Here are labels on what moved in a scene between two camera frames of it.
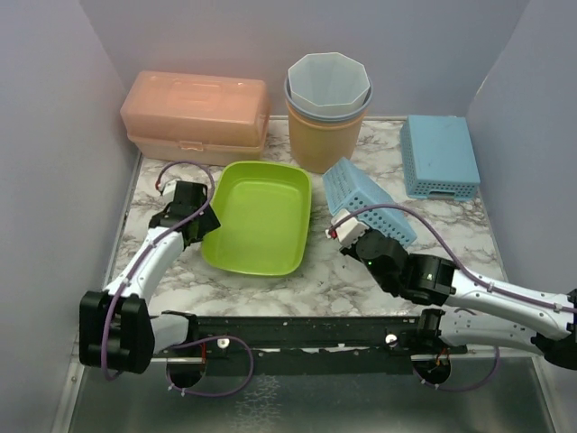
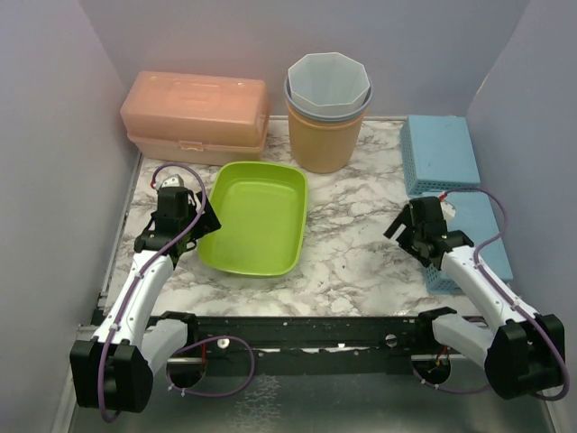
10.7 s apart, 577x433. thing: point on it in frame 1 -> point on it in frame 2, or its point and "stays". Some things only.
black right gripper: x=351 y=251 -> x=405 y=217
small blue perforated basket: x=347 y=187 -> x=474 y=215
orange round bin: x=318 y=144 stays
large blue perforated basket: x=438 y=158 stays
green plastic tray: x=264 y=212 stays
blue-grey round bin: x=324 y=115 stays
